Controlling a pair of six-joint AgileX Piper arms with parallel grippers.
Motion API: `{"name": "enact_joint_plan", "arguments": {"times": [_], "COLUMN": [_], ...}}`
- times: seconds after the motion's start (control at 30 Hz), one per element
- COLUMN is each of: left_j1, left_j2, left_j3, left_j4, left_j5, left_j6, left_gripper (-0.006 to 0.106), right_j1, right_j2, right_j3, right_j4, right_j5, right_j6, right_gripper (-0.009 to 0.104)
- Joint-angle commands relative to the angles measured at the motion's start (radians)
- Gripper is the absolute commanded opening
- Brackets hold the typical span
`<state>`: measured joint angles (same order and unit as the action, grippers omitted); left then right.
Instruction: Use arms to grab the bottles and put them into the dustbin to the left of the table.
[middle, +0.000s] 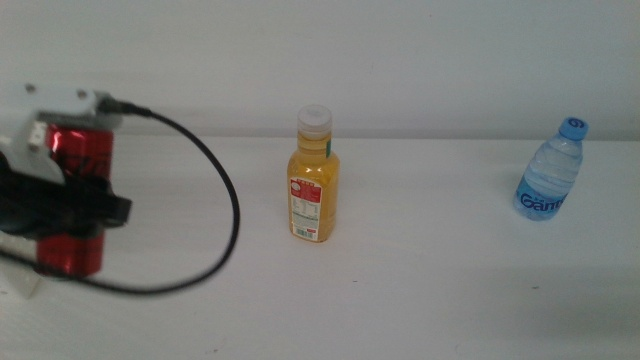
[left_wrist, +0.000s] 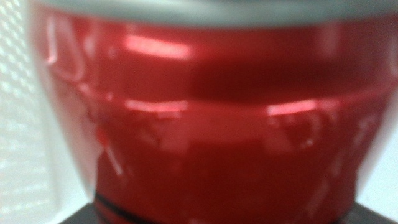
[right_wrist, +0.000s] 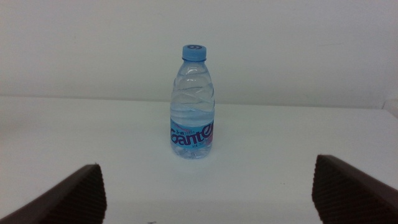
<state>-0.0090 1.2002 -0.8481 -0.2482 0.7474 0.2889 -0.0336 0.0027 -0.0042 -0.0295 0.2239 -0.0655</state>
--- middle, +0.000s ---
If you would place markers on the clear water bottle blue cap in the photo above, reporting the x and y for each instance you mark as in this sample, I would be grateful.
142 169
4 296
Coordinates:
547 180

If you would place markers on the red soda can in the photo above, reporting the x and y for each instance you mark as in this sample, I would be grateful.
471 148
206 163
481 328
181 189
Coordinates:
85 150

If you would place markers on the orange juice bottle white cap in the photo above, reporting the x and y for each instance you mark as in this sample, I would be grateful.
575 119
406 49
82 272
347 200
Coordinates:
325 200

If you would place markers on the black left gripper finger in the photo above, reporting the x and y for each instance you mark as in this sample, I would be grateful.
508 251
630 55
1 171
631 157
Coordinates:
95 207

